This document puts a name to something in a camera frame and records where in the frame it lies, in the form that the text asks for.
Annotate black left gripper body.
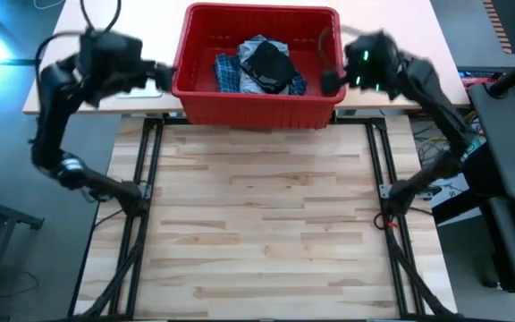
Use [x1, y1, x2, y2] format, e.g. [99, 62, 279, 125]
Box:
[77, 30, 163, 106]

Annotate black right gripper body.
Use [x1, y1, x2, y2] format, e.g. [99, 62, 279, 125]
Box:
[343, 30, 404, 94]

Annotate blue plaid pajama pants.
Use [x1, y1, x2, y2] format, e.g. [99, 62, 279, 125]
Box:
[289, 73, 308, 97]

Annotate black garment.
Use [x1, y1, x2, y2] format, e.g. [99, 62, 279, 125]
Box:
[241, 40, 298, 95]

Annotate red plastic laundry bin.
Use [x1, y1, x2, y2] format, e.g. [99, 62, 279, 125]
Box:
[171, 2, 348, 131]

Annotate grey garment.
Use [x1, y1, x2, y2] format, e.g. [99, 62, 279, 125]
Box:
[238, 34, 291, 96]

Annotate light wooden desk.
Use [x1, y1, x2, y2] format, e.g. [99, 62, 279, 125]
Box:
[22, 0, 472, 115]

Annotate red electronic device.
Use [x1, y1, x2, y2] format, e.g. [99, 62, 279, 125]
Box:
[458, 69, 500, 89]

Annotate white cardboard box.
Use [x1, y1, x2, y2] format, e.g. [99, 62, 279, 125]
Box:
[430, 174, 471, 209]

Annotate black side desk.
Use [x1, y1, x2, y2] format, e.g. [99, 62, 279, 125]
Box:
[468, 82, 515, 200]

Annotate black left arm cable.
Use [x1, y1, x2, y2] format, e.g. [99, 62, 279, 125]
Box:
[33, 0, 122, 68]

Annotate black aluminium table frame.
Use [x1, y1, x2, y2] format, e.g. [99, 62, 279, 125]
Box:
[67, 111, 464, 322]

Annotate yellow cable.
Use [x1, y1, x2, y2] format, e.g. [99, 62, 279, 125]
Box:
[413, 111, 485, 151]

